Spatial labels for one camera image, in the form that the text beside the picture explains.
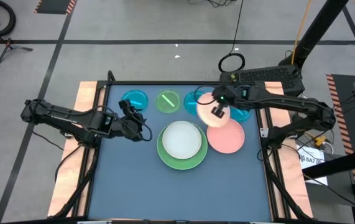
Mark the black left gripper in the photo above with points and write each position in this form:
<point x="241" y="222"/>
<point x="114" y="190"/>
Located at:
<point x="132" y="127"/>

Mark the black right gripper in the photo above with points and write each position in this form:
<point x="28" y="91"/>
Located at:
<point x="230" y="93"/>

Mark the peach plastic plate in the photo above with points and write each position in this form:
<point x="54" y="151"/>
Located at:
<point x="206" y="115"/>

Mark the blue transparent small plate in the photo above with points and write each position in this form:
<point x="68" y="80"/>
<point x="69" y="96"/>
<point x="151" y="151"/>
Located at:
<point x="140" y="95"/>
<point x="242" y="115"/>
<point x="189" y="104"/>

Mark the pink plastic plate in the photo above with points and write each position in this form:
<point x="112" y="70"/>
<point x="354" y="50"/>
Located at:
<point x="227" y="138"/>

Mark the white plastic plate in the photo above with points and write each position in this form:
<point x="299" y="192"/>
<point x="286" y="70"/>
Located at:
<point x="181" y="140"/>

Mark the light green plastic plate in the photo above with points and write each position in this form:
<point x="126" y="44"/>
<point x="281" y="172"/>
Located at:
<point x="181" y="165"/>

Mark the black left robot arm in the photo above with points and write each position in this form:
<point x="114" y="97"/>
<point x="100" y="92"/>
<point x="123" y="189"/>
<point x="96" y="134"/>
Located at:
<point x="62" y="116"/>

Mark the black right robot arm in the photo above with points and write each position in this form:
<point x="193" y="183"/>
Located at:
<point x="289" y="102"/>

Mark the black corner clamp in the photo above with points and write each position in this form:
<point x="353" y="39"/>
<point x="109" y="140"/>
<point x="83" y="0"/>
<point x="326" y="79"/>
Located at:
<point x="111" y="77"/>

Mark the green transparent small plate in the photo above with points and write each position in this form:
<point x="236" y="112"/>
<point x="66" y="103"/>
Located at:
<point x="168" y="101"/>

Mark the copper coloured side board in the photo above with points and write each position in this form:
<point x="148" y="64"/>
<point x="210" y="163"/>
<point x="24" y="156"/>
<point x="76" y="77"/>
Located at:
<point x="275" y="85"/>
<point x="85" y="93"/>

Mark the yellow power plug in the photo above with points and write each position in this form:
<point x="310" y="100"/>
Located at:
<point x="319" y="141"/>

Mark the white paper sign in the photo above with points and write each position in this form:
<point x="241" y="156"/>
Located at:
<point x="312" y="161"/>

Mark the black metal bar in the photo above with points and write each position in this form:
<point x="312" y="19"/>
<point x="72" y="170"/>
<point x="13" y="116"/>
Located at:
<point x="335" y="163"/>

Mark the black tripod stand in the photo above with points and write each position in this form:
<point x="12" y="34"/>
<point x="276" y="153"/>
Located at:
<point x="9" y="48"/>

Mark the black table frame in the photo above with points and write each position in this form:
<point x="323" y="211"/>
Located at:
<point x="164" y="82"/>

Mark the white metal bracket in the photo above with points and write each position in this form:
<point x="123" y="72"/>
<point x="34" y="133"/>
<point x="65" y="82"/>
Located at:
<point x="264" y="132"/>

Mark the black camera pole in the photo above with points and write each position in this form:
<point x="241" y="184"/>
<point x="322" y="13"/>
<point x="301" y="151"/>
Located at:
<point x="317" y="28"/>

